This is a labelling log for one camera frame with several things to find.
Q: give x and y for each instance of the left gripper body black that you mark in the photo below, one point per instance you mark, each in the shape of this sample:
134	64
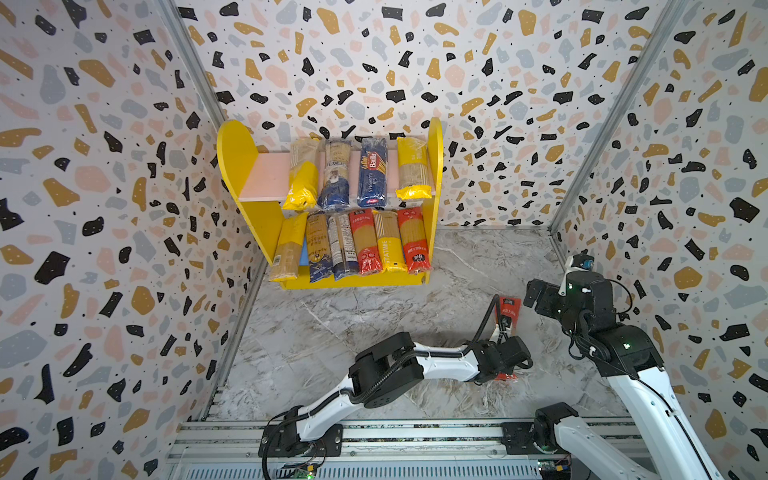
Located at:
482	347

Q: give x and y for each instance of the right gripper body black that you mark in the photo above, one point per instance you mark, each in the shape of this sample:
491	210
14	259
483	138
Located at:
545	294

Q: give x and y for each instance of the red spaghetti bag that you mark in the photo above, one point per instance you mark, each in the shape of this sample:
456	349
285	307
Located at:
504	336
365	241
413	239

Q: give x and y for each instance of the clear bag white label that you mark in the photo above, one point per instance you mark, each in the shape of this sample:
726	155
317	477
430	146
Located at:
343	252

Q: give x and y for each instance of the clear spaghetti bag Chinese text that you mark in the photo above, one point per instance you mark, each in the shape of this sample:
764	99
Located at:
318	244

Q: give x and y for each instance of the blue Barilla spaghetti bag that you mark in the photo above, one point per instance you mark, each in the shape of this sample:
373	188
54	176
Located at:
372	182

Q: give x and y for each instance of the blue-top spaghetti bag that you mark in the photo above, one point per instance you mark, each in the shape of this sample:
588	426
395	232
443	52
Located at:
334	193

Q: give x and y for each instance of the yellow Pastatime bag tall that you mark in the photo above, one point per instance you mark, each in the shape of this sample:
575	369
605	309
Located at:
389	241

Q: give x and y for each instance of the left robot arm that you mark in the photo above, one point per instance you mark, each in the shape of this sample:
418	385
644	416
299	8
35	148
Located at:
383	373

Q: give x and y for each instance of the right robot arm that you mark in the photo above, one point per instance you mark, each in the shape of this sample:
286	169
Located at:
625	356

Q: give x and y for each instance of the yellow shelf pink blue boards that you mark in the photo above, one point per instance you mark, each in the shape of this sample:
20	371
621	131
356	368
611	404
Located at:
259	182

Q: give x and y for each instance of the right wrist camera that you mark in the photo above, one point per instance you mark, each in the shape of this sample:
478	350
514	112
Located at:
576	262

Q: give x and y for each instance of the metal base rail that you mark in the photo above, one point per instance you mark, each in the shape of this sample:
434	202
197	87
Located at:
396	449

